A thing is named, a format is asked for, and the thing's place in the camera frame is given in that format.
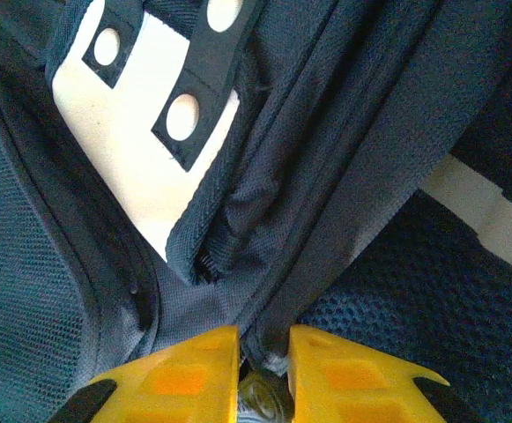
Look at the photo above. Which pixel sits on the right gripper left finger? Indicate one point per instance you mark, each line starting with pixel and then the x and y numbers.
pixel 172 388

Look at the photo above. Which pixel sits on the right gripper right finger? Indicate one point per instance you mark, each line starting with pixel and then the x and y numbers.
pixel 348 383

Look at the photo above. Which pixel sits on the navy blue backpack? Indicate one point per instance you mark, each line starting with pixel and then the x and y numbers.
pixel 326 132

